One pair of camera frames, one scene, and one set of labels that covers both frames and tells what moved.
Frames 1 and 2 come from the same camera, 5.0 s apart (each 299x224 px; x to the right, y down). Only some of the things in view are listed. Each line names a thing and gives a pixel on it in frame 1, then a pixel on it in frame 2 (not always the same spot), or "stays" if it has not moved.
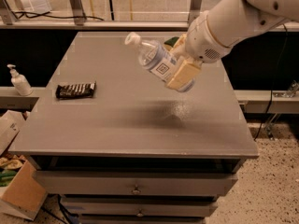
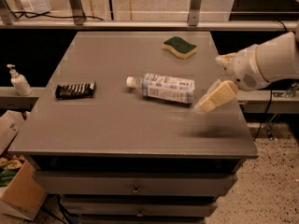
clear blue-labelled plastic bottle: [157, 59] → [163, 87]
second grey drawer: [139, 208] stays
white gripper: [204, 41] → [244, 68]
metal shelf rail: [106, 24] stays
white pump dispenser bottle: [20, 81] stays
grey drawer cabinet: [121, 146] stays
